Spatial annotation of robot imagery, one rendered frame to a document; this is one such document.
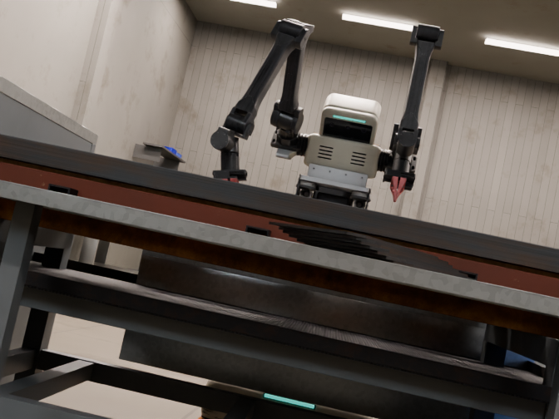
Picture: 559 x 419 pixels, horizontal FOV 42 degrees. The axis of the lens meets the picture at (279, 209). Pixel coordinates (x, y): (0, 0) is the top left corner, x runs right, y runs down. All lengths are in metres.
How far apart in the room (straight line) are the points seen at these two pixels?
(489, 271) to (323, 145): 1.25
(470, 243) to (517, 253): 0.10
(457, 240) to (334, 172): 1.15
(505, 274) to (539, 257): 0.08
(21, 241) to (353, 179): 1.49
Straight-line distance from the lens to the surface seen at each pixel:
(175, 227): 1.32
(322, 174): 2.71
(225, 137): 2.19
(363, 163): 2.74
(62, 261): 2.45
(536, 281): 1.66
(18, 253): 1.52
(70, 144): 2.68
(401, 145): 2.42
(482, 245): 1.64
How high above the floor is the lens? 0.70
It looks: 4 degrees up
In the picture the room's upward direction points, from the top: 12 degrees clockwise
